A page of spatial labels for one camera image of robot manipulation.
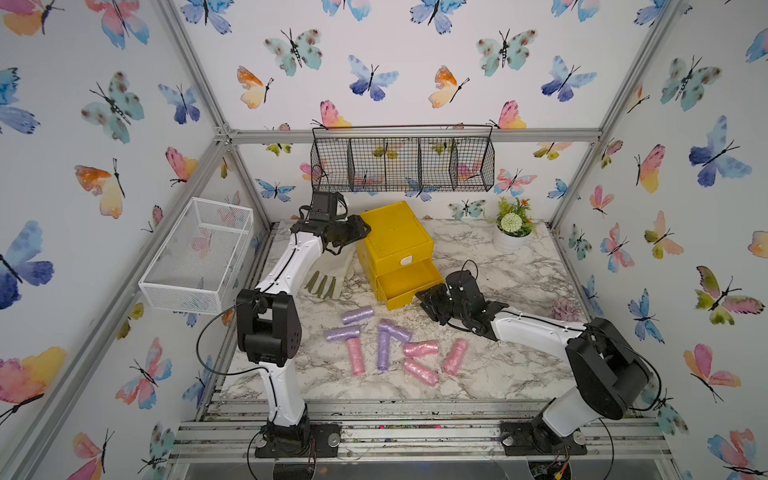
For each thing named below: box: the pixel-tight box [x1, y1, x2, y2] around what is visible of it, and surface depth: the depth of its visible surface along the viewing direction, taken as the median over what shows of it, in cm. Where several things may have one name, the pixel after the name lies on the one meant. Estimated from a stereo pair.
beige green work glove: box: [304, 242, 356, 300], surface depth 106 cm
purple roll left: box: [325, 326, 361, 343], surface depth 91 cm
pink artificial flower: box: [550, 298, 583, 322], surface depth 88 cm
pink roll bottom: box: [403, 358, 440, 387], surface depth 84 cm
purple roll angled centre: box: [378, 318, 413, 343], surface depth 92 cm
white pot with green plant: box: [492, 197, 534, 253], surface depth 106 cm
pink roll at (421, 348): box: [403, 340, 440, 358], surface depth 88 cm
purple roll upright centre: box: [377, 330, 390, 371], surface depth 89 cm
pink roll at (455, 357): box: [443, 338, 468, 377], surface depth 88 cm
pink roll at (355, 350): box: [346, 337, 365, 377], surface depth 88 cm
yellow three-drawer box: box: [356, 201, 444, 311], surface depth 90 cm
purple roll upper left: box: [341, 306, 374, 325], surface depth 95 cm
